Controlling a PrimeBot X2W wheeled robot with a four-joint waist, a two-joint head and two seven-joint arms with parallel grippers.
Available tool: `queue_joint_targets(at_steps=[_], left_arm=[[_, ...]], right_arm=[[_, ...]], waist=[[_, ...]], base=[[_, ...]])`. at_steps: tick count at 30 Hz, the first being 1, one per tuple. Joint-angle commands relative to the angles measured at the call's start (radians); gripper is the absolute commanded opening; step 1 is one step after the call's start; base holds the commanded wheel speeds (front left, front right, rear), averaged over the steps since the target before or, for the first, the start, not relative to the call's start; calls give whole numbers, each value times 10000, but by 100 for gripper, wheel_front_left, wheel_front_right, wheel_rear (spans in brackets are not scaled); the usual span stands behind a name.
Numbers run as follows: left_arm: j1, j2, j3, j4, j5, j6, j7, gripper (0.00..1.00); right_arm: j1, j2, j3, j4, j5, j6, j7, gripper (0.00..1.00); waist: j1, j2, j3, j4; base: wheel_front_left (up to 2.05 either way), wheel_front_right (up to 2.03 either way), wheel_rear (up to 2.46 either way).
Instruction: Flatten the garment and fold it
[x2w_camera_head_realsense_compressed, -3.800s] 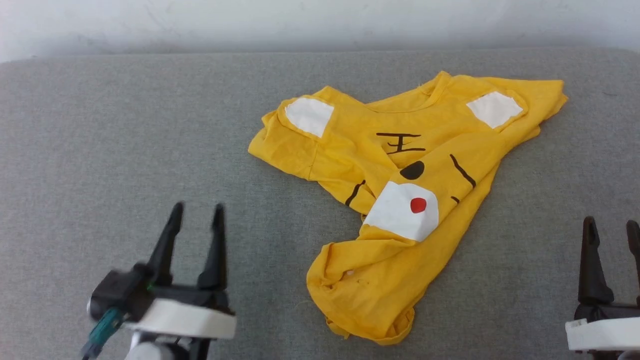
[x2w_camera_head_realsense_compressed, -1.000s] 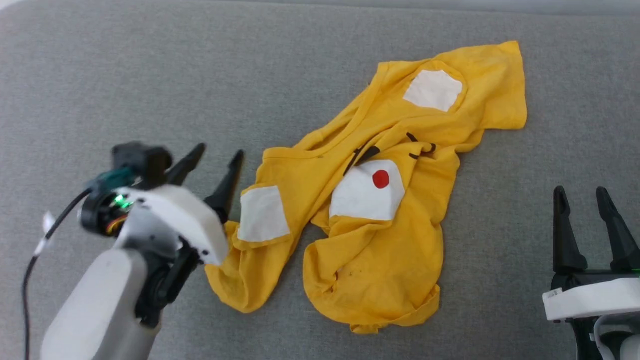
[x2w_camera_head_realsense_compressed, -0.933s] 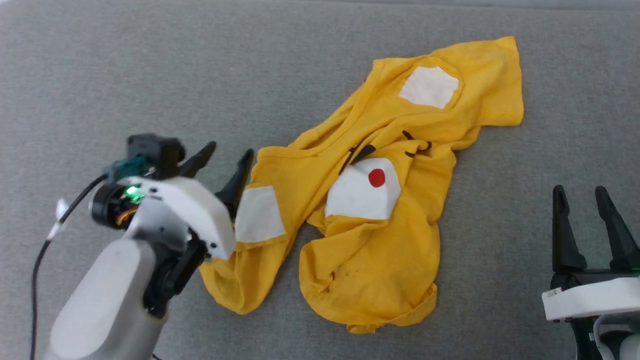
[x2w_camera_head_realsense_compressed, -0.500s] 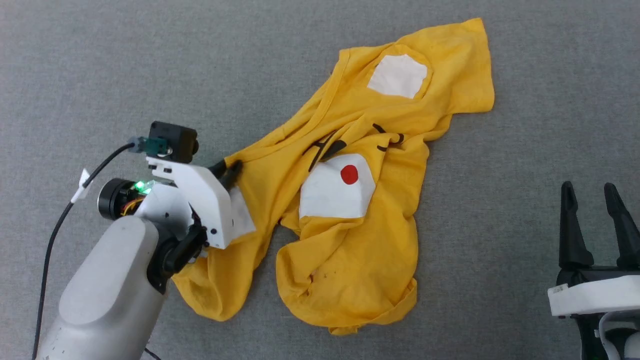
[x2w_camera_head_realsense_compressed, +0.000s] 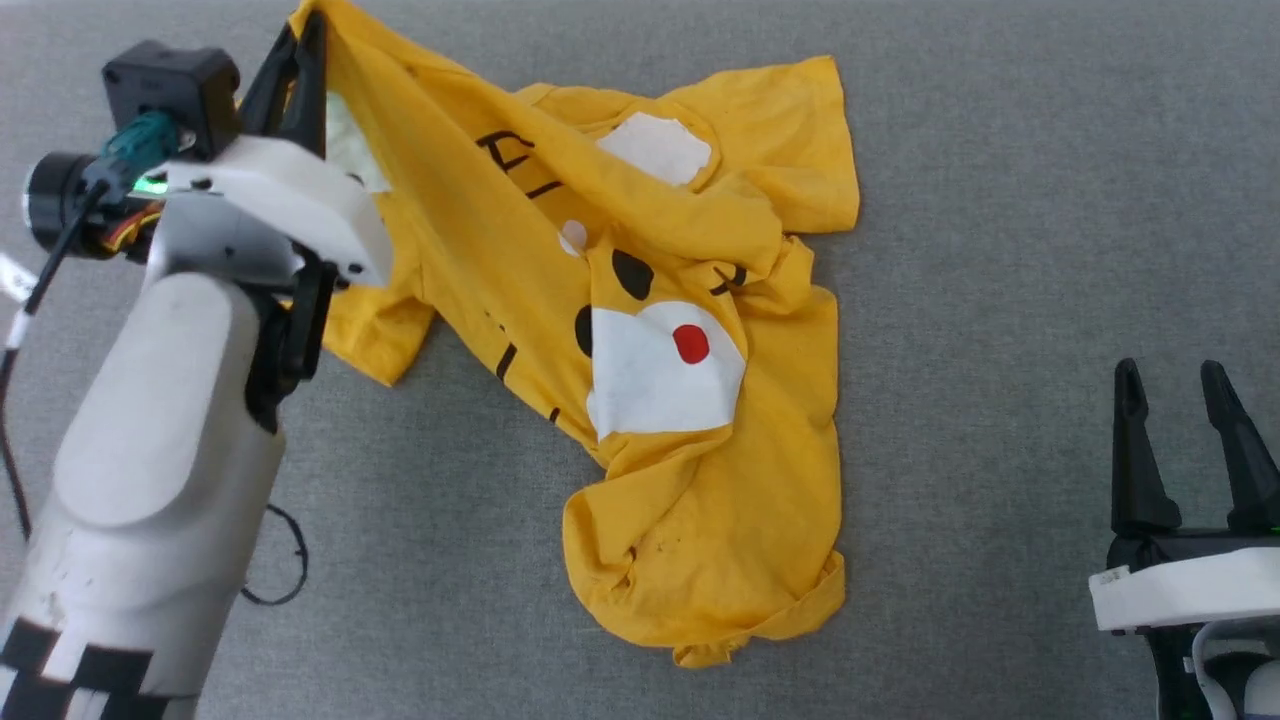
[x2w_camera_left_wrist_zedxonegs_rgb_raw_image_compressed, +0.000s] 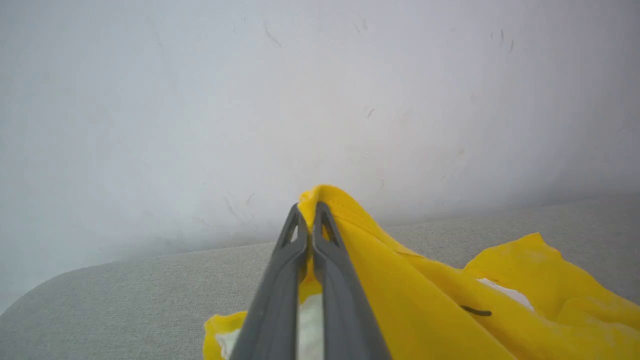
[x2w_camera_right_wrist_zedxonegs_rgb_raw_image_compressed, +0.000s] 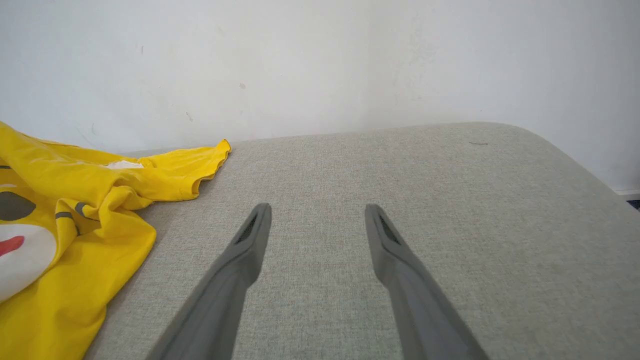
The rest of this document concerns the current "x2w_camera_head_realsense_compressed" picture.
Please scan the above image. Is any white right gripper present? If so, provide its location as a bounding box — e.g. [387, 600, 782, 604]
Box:
[1088, 358, 1280, 635]

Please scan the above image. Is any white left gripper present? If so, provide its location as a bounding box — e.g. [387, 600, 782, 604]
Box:
[25, 12, 393, 291]

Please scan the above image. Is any yellow printed t-shirt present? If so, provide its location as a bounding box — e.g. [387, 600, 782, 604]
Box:
[290, 0, 861, 669]

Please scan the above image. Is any teal-plug left camera cable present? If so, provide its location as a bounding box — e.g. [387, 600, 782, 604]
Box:
[0, 110, 309, 607]

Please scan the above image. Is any white cable label tag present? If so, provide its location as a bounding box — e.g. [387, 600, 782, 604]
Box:
[0, 255, 39, 351]

